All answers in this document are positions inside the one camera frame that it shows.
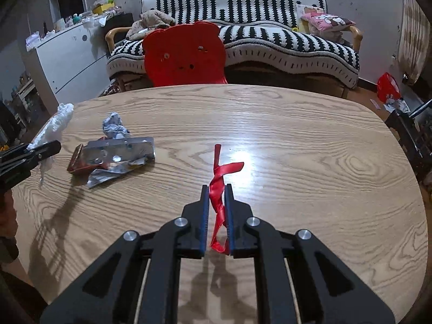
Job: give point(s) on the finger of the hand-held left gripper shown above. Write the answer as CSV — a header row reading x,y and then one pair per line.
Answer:
x,y
44,152
13,150

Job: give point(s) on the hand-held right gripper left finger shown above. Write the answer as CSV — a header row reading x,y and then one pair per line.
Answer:
x,y
202,229

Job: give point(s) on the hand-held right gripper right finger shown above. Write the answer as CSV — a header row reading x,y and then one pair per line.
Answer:
x,y
230,229

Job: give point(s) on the white plastic bag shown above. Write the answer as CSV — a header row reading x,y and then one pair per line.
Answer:
x,y
62,114

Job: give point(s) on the red ribbon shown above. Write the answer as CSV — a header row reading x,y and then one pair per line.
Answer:
x,y
217,189

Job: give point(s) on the person's left hand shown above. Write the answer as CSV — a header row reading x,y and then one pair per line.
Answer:
x,y
6,214

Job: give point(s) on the red brown wrapper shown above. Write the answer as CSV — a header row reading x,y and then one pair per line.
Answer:
x,y
79,163

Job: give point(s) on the cluttered storage shelf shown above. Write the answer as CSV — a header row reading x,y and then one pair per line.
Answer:
x,y
20,98

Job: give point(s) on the crumpled blue white wrapper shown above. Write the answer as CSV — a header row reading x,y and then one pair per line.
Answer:
x,y
113,126

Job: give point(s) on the silver foil packet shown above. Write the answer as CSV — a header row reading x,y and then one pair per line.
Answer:
x,y
125,148

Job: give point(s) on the white cabinet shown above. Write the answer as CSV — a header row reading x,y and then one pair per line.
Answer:
x,y
67,64

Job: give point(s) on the group of small bottles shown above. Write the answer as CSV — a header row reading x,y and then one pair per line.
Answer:
x,y
71,20

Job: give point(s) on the black cabinet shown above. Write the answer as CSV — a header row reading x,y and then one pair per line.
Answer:
x,y
118,20

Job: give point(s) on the yellow box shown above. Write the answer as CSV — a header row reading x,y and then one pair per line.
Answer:
x,y
103,7

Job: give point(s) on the beige plush toy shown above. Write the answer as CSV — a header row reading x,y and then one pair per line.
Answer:
x,y
152,20

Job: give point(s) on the red plastic chair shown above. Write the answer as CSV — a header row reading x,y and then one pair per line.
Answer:
x,y
185,54

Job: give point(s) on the black metal chair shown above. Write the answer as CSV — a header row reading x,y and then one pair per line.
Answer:
x,y
410,131

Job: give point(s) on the red bag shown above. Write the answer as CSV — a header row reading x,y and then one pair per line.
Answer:
x,y
388,86

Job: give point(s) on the black white striped sofa cover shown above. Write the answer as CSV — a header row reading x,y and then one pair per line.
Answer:
x,y
263,3

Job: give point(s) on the pink cartoon cushion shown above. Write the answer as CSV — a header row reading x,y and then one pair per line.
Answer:
x,y
329,21

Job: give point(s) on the white yellow cushion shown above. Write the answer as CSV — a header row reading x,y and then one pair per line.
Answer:
x,y
305,10

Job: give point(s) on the beige patterned curtain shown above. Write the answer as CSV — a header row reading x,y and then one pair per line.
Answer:
x,y
413,33

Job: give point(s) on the wooden frame sofa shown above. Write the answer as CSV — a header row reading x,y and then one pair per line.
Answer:
x,y
113,37

